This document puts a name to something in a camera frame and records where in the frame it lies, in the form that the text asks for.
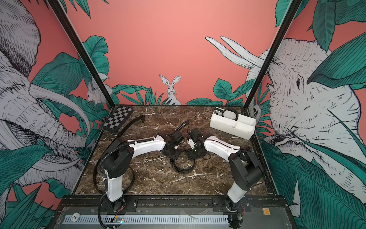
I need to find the black belt with metal buckle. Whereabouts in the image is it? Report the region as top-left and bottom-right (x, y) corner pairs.
(213, 107), (239, 121)

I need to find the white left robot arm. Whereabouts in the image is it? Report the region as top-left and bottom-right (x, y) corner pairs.
(97, 130), (185, 203)

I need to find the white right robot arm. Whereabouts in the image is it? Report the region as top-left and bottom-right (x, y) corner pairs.
(188, 128), (265, 211)

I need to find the white divided storage box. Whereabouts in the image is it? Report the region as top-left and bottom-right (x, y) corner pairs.
(210, 114), (256, 140)

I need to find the long black belt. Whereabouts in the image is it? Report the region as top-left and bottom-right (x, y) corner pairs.
(92, 114), (145, 194)

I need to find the black white checkerboard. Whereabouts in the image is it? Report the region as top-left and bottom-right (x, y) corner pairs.
(102, 105), (133, 133)

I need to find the orange warning sticker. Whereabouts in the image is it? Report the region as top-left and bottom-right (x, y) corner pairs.
(262, 208), (271, 216)

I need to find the white slotted cable duct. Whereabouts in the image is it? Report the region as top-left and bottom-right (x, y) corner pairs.
(62, 215), (229, 226)

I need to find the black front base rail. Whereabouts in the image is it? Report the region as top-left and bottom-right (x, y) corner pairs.
(56, 195), (291, 213)

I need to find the black frame post right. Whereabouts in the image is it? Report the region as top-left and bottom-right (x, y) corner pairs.
(243, 0), (302, 111)

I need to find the black frame post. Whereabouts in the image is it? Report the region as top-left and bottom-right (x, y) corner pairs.
(243, 0), (302, 111)
(47, 0), (115, 109)

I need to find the black frame post left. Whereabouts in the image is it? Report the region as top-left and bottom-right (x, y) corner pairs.
(47, 0), (115, 109)

